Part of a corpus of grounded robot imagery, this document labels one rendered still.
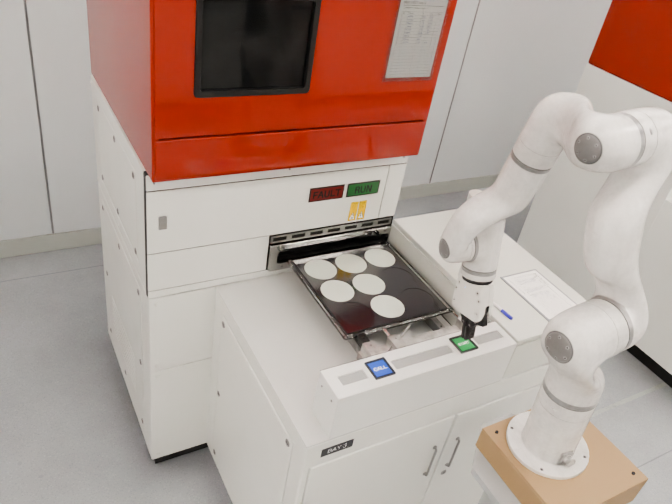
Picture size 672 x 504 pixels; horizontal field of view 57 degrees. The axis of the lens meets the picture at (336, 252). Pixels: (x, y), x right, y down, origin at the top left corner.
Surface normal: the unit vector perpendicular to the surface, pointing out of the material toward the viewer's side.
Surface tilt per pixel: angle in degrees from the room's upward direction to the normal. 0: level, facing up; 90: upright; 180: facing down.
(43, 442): 0
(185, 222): 90
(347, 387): 0
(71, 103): 90
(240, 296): 0
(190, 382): 90
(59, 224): 90
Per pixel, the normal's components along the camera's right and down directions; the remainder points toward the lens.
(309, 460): 0.47, 0.56
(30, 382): 0.15, -0.81
